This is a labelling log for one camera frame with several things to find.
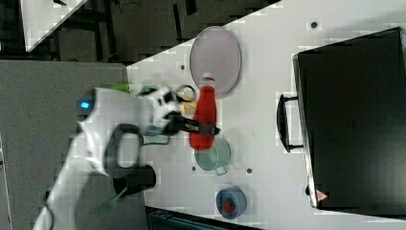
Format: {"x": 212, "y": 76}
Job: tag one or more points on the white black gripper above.
{"x": 166, "y": 111}

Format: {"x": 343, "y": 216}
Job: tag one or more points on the red ketchup bottle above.
{"x": 205, "y": 114}

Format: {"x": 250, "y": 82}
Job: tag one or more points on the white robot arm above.
{"x": 112, "y": 127}

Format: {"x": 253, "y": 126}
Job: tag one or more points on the yellow toy banana bunch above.
{"x": 187, "y": 107}

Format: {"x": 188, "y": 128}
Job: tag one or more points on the green mug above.
{"x": 216, "y": 158}

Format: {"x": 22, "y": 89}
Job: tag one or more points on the black cylinder holder lower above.
{"x": 141, "y": 179}

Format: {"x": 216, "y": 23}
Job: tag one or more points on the green round object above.
{"x": 121, "y": 87}

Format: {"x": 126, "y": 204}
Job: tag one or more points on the blue mug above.
{"x": 237, "y": 196}

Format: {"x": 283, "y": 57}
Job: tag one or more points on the small red toy in mug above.
{"x": 228, "y": 206}

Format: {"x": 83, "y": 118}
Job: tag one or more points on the green spatula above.
{"x": 108, "y": 206}

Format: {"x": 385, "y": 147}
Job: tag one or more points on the silver black toaster oven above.
{"x": 352, "y": 108}

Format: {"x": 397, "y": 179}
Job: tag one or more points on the white side table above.
{"x": 41, "y": 17}

